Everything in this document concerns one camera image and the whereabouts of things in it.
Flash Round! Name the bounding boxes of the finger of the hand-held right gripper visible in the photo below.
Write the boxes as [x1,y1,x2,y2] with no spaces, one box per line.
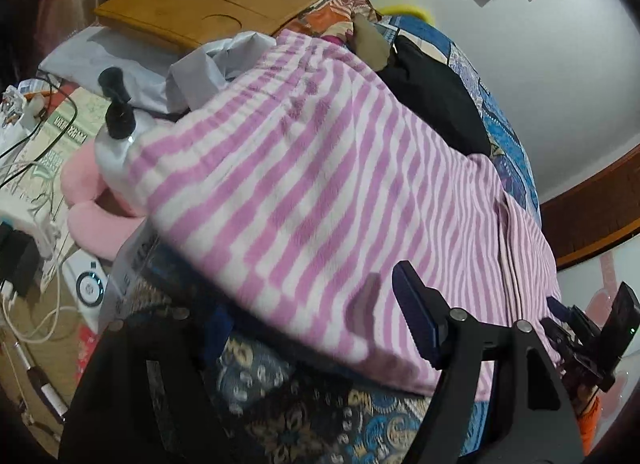
[541,318,576,360]
[546,296,576,325]

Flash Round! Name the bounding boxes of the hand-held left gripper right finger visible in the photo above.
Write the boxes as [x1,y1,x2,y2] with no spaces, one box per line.
[391,260,583,464]

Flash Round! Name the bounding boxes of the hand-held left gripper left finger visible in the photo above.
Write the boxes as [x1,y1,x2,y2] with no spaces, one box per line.
[59,304,233,464]

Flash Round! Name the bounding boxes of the pink white striped towel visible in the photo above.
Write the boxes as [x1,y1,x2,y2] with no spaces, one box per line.
[125,30,563,402]

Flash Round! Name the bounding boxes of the wooden wardrobe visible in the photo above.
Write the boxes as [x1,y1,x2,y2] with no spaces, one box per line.
[555,244,640,450]

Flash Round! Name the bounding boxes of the clear plastic bag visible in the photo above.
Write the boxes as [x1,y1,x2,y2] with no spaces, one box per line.
[112,224,166,315]

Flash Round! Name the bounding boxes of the pink plush toy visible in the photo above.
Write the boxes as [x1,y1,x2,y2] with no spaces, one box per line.
[60,141,151,260]

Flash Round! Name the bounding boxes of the blue patchwork blanket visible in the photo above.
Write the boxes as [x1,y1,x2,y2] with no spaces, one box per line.
[115,14,543,464]

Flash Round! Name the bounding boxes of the black charger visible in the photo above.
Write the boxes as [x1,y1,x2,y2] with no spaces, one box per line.
[0,221,41,295]

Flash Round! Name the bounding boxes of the black folded clothes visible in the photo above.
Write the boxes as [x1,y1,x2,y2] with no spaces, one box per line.
[375,36,493,157]

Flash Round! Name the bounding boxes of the white pump bottle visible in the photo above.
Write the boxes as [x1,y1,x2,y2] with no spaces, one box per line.
[95,67,151,180]

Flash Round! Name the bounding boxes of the printed cardboard box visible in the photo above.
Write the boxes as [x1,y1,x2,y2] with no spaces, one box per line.
[37,86,111,290]

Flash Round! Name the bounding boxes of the khaki folded clothes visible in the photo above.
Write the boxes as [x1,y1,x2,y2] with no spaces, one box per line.
[352,14,393,67]

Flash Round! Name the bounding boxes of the yellow foam tube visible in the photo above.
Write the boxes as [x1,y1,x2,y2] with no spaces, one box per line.
[380,4,433,22]

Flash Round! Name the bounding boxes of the pale grey cloth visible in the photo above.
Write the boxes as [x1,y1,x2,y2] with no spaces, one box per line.
[40,26,273,112]

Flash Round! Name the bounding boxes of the white device with round ring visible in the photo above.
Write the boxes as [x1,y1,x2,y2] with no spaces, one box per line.
[62,249,108,332]

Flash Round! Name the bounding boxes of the white charging cable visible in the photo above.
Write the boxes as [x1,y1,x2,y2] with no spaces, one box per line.
[0,264,81,345]

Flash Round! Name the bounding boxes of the thin black cable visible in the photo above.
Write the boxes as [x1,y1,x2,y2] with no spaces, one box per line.
[0,71,78,185]

